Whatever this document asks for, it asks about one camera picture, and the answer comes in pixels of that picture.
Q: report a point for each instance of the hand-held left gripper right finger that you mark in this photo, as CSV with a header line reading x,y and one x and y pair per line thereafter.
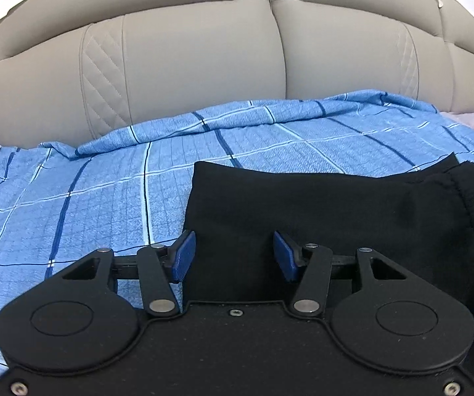
x,y
284,256

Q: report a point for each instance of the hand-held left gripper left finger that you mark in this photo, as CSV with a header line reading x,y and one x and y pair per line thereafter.
x,y
184,255

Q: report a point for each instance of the black fleece sweatpants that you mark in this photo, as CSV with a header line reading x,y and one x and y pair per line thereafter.
x,y
344,210

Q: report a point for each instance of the blue plaid bedsheet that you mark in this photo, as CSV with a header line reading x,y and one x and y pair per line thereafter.
x,y
96,198

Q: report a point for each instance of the beige padded headboard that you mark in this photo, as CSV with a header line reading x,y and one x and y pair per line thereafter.
x,y
204,66

